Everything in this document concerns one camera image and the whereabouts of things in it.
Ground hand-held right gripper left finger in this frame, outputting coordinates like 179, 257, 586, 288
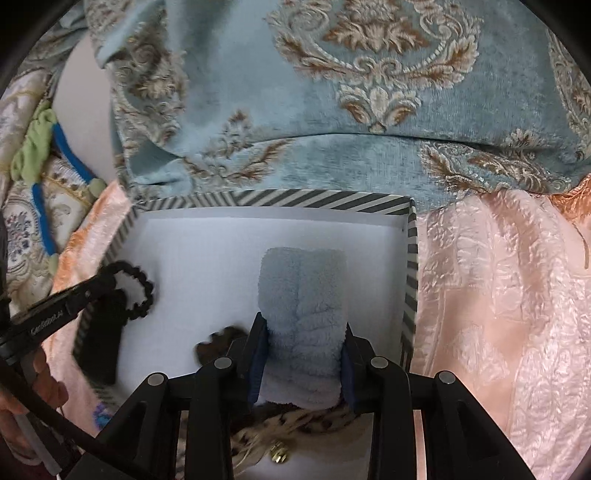
95, 311, 271, 480

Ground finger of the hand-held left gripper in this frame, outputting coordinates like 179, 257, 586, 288
62, 271, 126, 315

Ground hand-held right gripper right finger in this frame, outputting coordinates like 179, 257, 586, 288
339, 323, 539, 480

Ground black scrunchie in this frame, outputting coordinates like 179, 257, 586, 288
102, 261, 156, 320

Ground light blue fluffy wristband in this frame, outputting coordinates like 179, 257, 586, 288
252, 247, 352, 409

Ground striped cardboard box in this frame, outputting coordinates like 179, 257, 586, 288
71, 189, 419, 480

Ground person's left hand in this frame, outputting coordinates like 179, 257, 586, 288
0, 344, 68, 460

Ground brown scrunchie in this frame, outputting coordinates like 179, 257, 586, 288
194, 325, 252, 366

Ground black cloth band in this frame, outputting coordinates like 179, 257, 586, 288
74, 291, 128, 387

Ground leopard print bow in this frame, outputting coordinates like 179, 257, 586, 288
180, 401, 366, 480

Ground beige floral cushion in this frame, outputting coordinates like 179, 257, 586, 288
0, 152, 95, 319

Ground green and blue plush toy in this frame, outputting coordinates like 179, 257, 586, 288
10, 99, 108, 274

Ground peach quilted bedspread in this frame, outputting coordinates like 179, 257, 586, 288
46, 175, 591, 480

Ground beige upholstered sofa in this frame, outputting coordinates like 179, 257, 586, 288
53, 37, 122, 182

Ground silver floral bolster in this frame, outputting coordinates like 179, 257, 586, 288
0, 28, 70, 158

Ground blue damask cushion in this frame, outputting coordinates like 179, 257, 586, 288
60, 0, 591, 205

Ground black cable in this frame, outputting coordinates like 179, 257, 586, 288
0, 360, 155, 480

